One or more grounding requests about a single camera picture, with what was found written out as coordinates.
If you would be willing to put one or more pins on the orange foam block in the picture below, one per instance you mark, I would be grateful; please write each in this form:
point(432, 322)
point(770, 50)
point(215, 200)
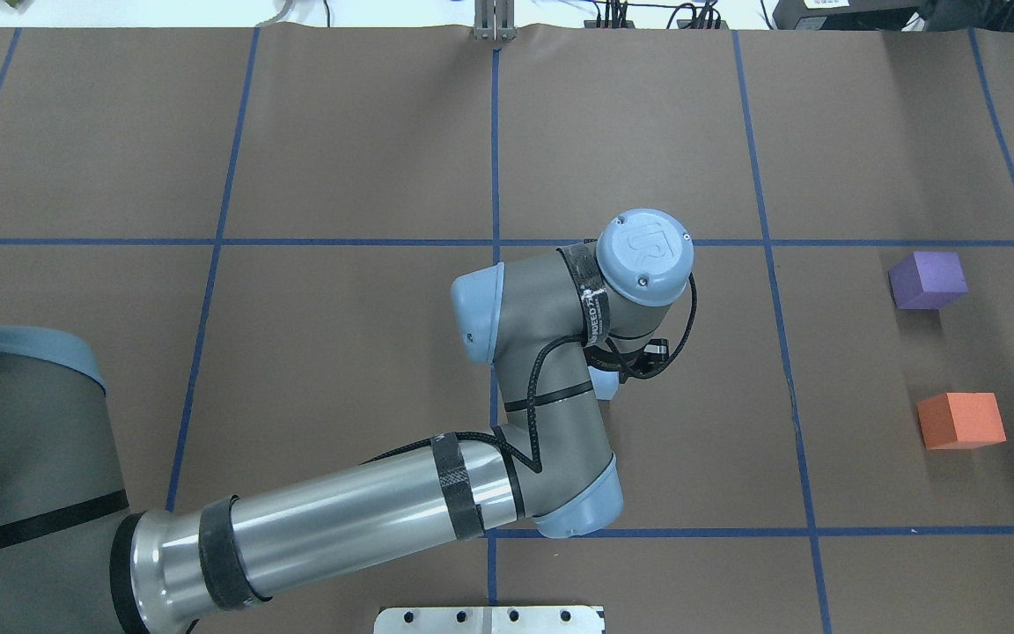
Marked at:
point(960, 421)

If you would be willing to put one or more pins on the purple foam block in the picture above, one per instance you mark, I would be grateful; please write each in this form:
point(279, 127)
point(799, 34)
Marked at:
point(927, 280)

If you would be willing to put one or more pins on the aluminium frame post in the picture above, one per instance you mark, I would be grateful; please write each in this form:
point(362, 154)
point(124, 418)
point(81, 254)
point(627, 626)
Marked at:
point(494, 20)

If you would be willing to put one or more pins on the light blue foam block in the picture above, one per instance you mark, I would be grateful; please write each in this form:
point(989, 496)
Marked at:
point(606, 384)

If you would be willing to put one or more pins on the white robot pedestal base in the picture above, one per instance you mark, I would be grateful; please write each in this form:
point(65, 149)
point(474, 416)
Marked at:
point(492, 619)

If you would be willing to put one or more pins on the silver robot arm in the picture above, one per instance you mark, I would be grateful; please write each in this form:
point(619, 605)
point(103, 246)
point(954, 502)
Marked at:
point(560, 330)

